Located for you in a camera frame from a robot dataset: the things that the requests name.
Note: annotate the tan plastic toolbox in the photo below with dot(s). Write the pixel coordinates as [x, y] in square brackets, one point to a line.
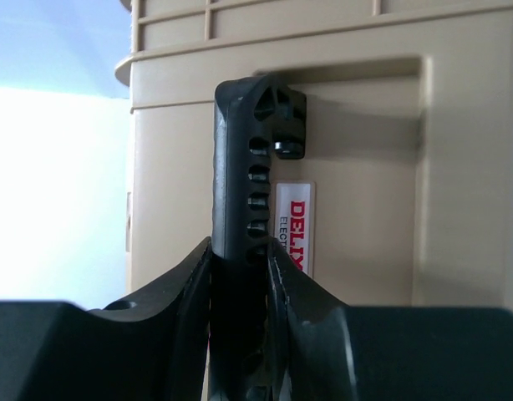
[410, 137]

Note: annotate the black toolbox carry handle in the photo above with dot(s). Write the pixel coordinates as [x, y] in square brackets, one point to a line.
[256, 118]

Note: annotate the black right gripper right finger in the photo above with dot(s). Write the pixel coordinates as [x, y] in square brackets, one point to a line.
[325, 349]

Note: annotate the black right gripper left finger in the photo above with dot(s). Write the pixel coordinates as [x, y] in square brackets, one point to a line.
[149, 345]

